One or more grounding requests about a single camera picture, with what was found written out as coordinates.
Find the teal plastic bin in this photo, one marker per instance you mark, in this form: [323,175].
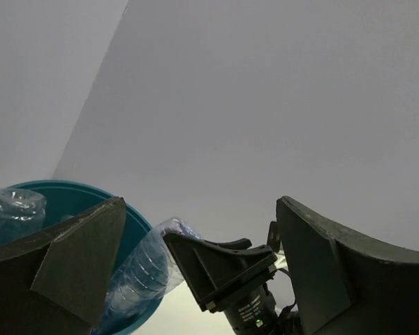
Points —
[90,223]

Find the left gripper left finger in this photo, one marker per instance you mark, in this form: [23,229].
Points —
[56,265]

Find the clear unlabelled plastic bottle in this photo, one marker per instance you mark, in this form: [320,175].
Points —
[22,213]

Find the crushed clear bottle blue cap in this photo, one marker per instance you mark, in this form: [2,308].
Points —
[146,275]

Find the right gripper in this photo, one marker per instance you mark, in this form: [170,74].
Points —
[232,277]

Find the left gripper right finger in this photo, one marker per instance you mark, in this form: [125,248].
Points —
[344,281]

